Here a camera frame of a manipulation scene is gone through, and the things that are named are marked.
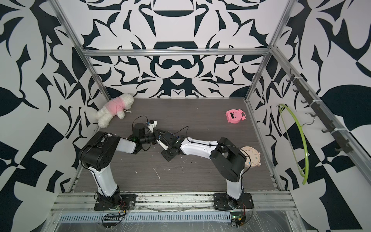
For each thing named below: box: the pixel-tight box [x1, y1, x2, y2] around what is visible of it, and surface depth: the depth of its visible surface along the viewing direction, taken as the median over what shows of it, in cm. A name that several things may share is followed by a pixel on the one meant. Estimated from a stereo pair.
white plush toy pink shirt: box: [96, 92, 135, 129], surface depth 106 cm
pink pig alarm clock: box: [225, 109, 247, 124], surface depth 107 cm
